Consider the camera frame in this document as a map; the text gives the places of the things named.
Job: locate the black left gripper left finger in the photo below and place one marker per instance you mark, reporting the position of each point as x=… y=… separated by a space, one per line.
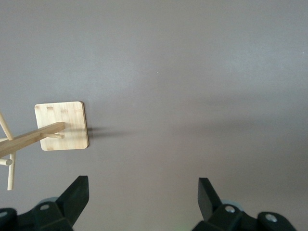
x=72 y=199

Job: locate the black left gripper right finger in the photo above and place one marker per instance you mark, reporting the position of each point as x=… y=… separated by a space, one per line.
x=209 y=202

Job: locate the wooden mug tree stand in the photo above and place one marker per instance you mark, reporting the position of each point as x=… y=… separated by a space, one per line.
x=62 y=113

